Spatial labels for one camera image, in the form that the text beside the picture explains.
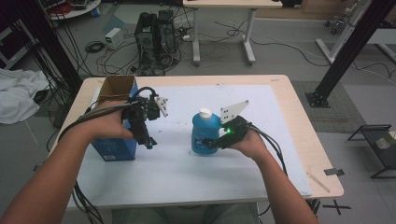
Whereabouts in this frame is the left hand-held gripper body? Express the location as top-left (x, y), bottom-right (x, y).
top-left (122, 94), bottom-right (170, 147)

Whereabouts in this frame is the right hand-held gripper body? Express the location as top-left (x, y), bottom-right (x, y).
top-left (214, 99), bottom-right (252, 150)

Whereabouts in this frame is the blue bottle with white cap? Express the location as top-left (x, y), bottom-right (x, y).
top-left (190, 107), bottom-right (224, 156)

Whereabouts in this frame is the blue cardboard box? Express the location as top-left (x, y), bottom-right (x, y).
top-left (91, 74), bottom-right (140, 162)

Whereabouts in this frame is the person's right hand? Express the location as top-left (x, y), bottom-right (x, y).
top-left (228, 128), bottom-right (269, 161)

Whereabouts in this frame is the person's left hand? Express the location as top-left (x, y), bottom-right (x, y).
top-left (88, 99), bottom-right (135, 141)

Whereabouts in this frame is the white paper sheet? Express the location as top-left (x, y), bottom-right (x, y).
top-left (67, 84), bottom-right (313, 209)

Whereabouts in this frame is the light wooden table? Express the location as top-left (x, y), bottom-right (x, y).
top-left (49, 74), bottom-right (346, 210)

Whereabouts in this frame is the black computer tower green sticker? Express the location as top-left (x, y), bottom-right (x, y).
top-left (134, 11), bottom-right (157, 69)

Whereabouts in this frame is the small white device box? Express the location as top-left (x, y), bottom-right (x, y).
top-left (104, 27), bottom-right (125, 50)

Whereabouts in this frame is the thin wooden stick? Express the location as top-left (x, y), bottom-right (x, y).
top-left (306, 172), bottom-right (332, 194)

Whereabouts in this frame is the grey tape piece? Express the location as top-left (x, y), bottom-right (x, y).
top-left (323, 167), bottom-right (346, 177)

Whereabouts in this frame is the black power adapter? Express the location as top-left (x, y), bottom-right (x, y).
top-left (306, 198), bottom-right (322, 217)

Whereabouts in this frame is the grey floor mat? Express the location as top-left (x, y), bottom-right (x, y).
top-left (290, 80), bottom-right (367, 133)

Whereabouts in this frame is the black metal column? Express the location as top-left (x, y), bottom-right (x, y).
top-left (304, 0), bottom-right (396, 109)
top-left (18, 0), bottom-right (84, 91)

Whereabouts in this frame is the round white table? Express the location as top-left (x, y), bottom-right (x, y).
top-left (40, 0), bottom-right (103, 21)

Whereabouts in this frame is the white cloth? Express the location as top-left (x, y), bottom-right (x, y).
top-left (0, 68), bottom-right (51, 125)

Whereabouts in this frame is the white-legged wooden desk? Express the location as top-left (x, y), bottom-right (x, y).
top-left (181, 0), bottom-right (284, 67)

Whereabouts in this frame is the white metal stand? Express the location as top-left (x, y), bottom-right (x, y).
top-left (316, 0), bottom-right (396, 65)

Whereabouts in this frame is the black metal rack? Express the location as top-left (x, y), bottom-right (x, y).
top-left (347, 124), bottom-right (396, 180)

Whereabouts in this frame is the right gripper cable bundle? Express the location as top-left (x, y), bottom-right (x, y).
top-left (247, 123), bottom-right (290, 224)

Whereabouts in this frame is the gripper cable bundle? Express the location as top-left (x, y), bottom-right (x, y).
top-left (247, 123), bottom-right (290, 224)
top-left (46, 86), bottom-right (157, 224)

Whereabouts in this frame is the left gripper cable bundle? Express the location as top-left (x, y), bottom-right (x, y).
top-left (46, 86), bottom-right (157, 224)

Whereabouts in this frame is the coiled black cable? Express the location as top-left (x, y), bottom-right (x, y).
top-left (84, 40), bottom-right (106, 54)

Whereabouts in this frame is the long black floor cable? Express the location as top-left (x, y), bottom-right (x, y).
top-left (214, 21), bottom-right (332, 68)

